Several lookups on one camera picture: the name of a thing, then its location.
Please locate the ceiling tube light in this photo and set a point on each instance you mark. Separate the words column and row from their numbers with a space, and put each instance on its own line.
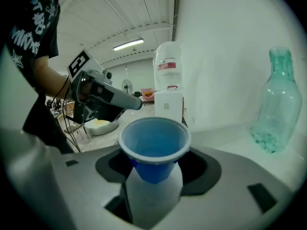
column 128, row 44

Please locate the person's black star-print t-shirt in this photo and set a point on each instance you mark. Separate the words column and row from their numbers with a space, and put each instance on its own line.
column 31, row 20

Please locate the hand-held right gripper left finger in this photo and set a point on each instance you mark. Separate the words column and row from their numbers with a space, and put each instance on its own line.
column 91, row 188

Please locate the black standing fan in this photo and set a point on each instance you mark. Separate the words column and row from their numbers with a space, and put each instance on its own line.
column 127, row 85

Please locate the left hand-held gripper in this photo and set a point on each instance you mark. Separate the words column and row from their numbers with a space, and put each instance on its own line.
column 79, row 63

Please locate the blue plastic cup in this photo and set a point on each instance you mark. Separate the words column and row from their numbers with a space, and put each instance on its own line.
column 153, row 138

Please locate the pink armchair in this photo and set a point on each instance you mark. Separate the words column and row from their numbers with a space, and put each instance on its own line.
column 147, row 95

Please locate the person's left hand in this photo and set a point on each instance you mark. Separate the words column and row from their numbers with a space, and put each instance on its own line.
column 86, row 91

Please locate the green glass jar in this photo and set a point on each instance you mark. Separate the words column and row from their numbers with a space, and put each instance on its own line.
column 278, row 104

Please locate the person's left forearm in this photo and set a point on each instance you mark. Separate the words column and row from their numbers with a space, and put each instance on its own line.
column 50, row 80

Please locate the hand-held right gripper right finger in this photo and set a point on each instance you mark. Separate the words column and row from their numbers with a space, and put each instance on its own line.
column 227, row 188

